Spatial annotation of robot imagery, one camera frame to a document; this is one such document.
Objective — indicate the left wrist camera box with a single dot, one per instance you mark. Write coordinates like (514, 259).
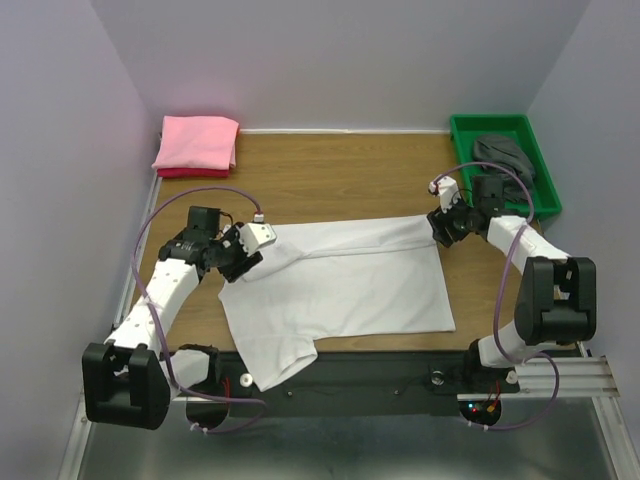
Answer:
(257, 234)

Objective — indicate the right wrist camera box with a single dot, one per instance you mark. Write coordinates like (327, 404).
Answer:
(446, 190)

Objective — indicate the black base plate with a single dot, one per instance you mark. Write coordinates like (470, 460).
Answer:
(348, 384)

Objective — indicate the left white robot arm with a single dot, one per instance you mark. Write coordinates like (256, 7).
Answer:
(150, 310)

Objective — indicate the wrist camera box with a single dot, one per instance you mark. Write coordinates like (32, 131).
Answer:
(257, 234)
(446, 190)

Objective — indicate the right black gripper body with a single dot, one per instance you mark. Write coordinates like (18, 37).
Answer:
(456, 222)

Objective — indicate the pink folded t shirt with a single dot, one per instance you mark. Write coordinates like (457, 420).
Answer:
(170, 122)

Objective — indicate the dark grey t shirt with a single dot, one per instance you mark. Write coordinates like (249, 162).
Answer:
(497, 149)

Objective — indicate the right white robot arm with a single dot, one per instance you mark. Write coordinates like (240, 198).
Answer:
(556, 301)

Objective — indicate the white t shirt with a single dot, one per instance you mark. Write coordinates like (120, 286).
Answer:
(335, 279)

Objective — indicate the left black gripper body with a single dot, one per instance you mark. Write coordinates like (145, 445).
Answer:
(231, 259)

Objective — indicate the green plastic bin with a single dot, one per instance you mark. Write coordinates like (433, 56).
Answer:
(465, 128)

